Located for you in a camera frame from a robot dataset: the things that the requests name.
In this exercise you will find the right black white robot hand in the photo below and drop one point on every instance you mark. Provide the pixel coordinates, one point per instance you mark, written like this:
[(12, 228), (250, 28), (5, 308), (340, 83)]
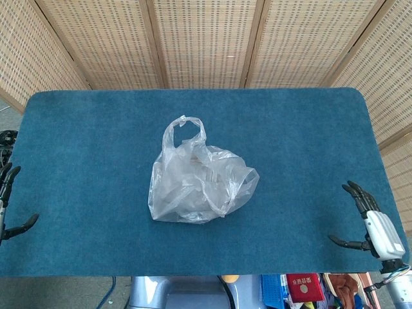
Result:
[(383, 231)]

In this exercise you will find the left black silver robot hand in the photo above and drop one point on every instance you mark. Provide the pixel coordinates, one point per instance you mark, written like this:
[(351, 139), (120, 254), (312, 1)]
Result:
[(13, 175)]

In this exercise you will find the clear plastic bag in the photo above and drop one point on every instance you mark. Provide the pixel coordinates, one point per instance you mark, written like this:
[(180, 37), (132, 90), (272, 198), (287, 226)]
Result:
[(180, 190)]

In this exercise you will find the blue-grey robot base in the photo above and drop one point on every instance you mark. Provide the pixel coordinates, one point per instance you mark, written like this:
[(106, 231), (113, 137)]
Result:
[(180, 293)]

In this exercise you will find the brown cloth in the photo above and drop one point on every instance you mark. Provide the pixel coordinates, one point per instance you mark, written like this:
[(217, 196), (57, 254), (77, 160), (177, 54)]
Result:
[(347, 289)]

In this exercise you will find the red booklet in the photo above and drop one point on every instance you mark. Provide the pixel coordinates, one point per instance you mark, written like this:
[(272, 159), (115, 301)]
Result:
[(304, 288)]

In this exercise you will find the blue plastic basket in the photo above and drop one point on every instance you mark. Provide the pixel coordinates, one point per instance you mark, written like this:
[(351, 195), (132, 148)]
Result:
[(272, 289)]

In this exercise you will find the yellow round knob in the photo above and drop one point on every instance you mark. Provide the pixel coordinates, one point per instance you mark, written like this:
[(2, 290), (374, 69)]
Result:
[(230, 278)]

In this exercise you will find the woven bamboo folding screen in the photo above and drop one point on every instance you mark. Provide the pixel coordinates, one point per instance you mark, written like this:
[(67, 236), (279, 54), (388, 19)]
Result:
[(206, 42)]

